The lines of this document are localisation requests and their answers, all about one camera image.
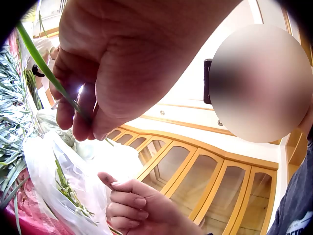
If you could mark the red table cloth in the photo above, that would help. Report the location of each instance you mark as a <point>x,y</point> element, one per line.
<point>27,215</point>

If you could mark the person's left fingers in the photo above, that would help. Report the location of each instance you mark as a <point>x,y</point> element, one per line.
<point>64,93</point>

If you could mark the person's left index finger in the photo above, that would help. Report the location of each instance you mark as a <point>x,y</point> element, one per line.
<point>83,117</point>

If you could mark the person's right index finger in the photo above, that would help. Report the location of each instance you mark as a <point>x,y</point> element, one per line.
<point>130,195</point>

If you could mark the wooden cabinet with glass doors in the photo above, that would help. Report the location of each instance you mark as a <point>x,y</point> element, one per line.
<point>207,176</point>

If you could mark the person's left hand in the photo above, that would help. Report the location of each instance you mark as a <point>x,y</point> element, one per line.
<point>137,49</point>

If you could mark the pale green plastic bag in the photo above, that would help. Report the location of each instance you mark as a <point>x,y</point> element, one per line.
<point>49,122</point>

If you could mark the long green leaf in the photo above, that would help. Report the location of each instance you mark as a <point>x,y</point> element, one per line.
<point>42,63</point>

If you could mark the person's right hand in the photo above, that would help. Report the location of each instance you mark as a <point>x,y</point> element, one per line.
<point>151,210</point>

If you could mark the bunch of green stems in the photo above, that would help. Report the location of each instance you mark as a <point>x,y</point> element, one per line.
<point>71,195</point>

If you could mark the pile of green leaves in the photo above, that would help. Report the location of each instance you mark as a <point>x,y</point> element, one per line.
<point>12,110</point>

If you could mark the clear plastic bag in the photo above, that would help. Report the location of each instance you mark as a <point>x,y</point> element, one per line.
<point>83,171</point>

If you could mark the person's right middle finger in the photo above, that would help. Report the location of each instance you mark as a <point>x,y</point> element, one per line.
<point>127,213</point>

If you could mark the person's right thumb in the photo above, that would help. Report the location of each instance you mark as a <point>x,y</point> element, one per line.
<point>106,180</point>

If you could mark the person's left thumb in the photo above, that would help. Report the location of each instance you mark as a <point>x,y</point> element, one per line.
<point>111,107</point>

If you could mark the person's right ring finger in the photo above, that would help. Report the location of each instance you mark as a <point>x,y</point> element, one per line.
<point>127,227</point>

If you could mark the person's body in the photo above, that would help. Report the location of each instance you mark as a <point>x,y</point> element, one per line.
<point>293,195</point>

